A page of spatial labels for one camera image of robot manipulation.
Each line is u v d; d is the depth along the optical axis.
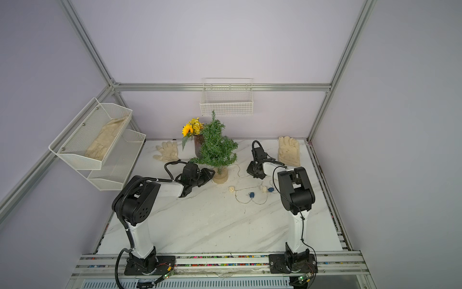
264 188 0.95
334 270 0.73
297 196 0.55
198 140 1.00
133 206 0.51
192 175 0.80
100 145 0.77
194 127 0.93
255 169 0.77
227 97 1.07
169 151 1.15
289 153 1.14
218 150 0.78
